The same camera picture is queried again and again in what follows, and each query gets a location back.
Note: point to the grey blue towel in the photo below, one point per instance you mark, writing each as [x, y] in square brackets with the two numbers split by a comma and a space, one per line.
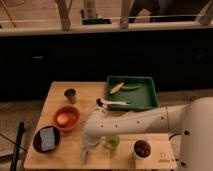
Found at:
[84, 155]

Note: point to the green plastic cup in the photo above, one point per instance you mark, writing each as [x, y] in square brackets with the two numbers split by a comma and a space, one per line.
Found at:
[112, 141]

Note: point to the black pole at left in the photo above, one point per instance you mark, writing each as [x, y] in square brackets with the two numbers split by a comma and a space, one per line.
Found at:
[15, 156]

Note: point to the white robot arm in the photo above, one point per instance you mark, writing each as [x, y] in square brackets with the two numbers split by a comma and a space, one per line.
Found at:
[194, 121]

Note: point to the green plastic tray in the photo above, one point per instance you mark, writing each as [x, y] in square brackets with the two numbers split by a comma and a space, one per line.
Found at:
[141, 99]

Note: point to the white handled brush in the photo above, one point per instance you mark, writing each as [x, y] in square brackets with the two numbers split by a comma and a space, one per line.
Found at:
[105, 103]

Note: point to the white cup with dark contents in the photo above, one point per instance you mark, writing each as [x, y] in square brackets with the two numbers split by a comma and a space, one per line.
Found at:
[141, 149]

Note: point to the green pea pod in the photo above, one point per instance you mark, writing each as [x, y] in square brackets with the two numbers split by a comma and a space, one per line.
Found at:
[130, 88]

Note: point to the yellow fruit in bowl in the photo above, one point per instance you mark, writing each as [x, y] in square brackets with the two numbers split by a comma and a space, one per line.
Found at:
[62, 119]

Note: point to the metal cup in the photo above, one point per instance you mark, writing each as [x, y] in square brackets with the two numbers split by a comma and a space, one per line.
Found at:
[70, 94]

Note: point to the green object on shelf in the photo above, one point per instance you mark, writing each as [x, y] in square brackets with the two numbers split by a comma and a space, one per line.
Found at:
[95, 21]

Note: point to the blue sponge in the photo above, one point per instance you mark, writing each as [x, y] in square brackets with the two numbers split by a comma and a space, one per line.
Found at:
[47, 139]

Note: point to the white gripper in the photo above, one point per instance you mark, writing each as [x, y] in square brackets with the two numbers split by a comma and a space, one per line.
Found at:
[90, 142]

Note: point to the orange bowl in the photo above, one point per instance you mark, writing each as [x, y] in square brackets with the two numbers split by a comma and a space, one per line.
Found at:
[73, 115]

